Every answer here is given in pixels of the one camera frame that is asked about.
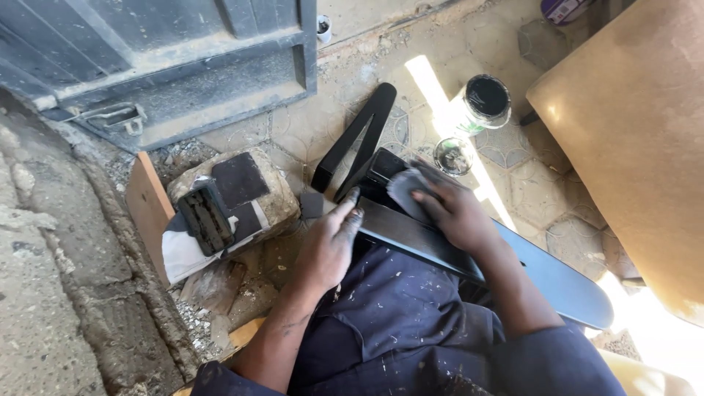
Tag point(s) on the round paint can lid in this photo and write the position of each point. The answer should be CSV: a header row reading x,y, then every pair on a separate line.
x,y
452,157

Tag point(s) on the large tan plywood board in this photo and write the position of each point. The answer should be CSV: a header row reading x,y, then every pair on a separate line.
x,y
632,154

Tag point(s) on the dirty plastic scrap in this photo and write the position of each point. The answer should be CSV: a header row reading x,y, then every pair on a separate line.
x,y
212,286

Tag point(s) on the white and black cloth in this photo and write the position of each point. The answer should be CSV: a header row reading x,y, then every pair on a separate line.
x,y
184,258

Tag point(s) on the person's right hand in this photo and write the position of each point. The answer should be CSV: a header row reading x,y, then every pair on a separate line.
x,y
459,220

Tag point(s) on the black ribbed block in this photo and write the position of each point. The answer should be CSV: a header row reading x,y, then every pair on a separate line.
x,y
206,220

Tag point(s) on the purple labelled container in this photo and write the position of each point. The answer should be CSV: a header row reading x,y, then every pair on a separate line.
x,y
564,10

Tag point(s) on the brown wooden plank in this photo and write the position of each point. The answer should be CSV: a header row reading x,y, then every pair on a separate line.
x,y
147,209

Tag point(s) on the wooden stool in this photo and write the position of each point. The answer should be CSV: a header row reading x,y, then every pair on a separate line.
x,y
242,335

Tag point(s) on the person's left hand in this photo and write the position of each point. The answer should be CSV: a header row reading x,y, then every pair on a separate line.
x,y
324,247

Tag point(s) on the person's navy overalls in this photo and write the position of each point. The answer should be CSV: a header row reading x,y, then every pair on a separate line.
x,y
407,330

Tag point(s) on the small black square piece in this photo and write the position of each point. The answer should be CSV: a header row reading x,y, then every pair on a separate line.
x,y
312,205

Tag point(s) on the grey sandpaper sheet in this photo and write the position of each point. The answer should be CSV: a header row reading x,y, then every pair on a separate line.
x,y
404,192

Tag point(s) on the grey metal gate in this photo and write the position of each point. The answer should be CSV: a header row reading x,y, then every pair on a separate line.
x,y
165,60

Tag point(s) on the black rectangular block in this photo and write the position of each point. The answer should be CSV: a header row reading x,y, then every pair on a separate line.
x,y
385,165

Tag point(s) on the long black painted board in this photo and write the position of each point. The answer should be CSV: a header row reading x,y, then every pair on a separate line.
x,y
550,275

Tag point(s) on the small white cup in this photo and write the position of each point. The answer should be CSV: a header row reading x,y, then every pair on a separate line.
x,y
324,28

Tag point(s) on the open black paint can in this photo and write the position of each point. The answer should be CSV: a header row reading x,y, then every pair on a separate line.
x,y
484,102

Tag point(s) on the black square sandpaper sheet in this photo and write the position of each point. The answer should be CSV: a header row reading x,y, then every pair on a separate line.
x,y
239,179

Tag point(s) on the pale yellow seat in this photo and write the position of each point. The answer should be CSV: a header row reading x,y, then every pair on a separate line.
x,y
643,377

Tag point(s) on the rough beige stone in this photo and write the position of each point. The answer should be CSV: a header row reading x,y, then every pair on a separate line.
x,y
278,195

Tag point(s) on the black V-shaped wooden leg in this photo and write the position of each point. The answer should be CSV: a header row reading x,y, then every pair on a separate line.
x,y
363,132

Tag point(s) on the grey metal gate latch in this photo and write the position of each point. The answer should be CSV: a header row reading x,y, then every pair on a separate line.
x,y
113,116

